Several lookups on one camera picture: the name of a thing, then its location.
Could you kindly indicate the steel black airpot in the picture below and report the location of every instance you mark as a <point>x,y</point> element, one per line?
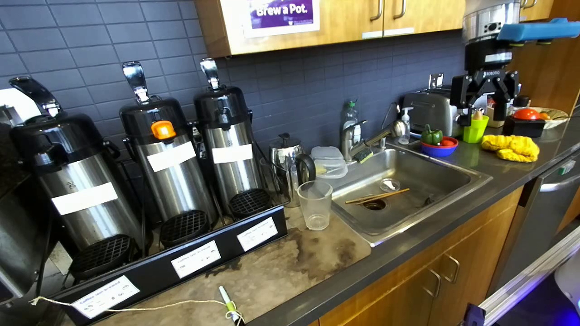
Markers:
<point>84,181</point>
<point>232,174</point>

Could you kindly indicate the silver wall outlet plate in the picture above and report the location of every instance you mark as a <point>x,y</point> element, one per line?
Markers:
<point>435,81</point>

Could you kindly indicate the black airpot rack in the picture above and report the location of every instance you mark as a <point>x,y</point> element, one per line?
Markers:
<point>154,273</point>

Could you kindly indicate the tall wooden side panel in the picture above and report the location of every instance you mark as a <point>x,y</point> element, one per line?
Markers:
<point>549,78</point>

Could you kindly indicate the black coffee brewer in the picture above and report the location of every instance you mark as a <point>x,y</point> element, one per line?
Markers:
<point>18,241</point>

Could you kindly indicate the clear hand soap pump bottle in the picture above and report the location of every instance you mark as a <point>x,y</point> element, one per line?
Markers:
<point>403,128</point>

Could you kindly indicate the wooden cabinet door with sign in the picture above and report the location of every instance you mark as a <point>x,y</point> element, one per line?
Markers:
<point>345,18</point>

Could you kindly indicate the wide wooden cabinet door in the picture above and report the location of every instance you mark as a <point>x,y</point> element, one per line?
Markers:
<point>428,14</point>

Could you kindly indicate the yellow cloth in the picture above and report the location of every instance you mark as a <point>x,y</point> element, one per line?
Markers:
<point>513,147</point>

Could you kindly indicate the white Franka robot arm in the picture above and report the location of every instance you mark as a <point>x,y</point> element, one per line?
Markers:
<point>490,14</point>

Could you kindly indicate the beige stained counter mat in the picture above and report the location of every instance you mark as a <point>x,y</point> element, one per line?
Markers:
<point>272,272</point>

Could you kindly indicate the black bowl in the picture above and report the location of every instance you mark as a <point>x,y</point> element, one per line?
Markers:
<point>522,128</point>

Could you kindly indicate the clear plastic cup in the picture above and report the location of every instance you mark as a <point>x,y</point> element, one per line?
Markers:
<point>316,208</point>

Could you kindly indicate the wooden chopstick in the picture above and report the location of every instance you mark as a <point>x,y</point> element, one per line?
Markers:
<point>365,199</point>
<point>390,194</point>

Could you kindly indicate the steel airpot with orange tab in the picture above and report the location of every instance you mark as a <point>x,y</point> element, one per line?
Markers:
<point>172,181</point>

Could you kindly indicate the green sponge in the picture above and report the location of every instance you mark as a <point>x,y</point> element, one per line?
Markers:
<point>365,156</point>

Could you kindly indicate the small red toy vegetable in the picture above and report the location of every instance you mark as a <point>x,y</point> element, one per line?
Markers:
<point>450,141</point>

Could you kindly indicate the clear plastic food container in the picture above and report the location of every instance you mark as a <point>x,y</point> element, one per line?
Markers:
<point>328,163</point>

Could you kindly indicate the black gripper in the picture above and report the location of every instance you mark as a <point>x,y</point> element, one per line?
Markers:
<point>488,58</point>

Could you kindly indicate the green bell pepper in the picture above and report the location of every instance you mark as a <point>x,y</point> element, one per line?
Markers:
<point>432,136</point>

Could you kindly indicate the stainless steel sink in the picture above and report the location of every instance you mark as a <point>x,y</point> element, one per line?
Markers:
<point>423,181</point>

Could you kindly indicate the wooden lower cabinet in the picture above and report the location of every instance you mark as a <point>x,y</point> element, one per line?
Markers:
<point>392,290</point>

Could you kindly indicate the red tomato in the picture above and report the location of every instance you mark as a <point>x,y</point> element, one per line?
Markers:
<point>526,114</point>

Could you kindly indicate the pale plate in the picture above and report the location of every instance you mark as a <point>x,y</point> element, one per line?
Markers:
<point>555,118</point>

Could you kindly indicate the metal robot stand frame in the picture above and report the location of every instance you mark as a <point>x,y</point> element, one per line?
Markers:
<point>526,277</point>

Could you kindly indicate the silver toaster oven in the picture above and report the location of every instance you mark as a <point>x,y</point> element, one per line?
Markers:
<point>432,114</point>

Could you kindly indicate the chrome sink tap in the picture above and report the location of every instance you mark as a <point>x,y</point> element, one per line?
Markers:
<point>346,145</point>

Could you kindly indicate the stainless dishwasher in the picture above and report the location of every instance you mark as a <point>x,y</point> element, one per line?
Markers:
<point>537,228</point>

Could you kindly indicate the white marker pen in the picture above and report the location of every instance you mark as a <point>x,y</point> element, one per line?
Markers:
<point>227,300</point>

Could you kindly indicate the purple white sign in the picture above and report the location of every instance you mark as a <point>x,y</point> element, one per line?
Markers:
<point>281,11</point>

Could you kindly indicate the blue bowl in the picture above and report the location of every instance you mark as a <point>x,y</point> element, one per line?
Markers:
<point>437,152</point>

